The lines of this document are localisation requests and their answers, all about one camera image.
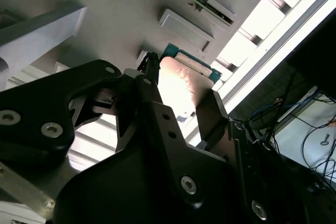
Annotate silver CPU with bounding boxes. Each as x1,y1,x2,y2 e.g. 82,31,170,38
157,42,223,120

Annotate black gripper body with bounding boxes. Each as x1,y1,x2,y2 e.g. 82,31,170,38
52,80,249,224

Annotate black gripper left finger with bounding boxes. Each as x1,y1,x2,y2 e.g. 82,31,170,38
0,50,205,208

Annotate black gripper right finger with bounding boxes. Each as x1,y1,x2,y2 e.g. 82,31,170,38
195,89,279,224

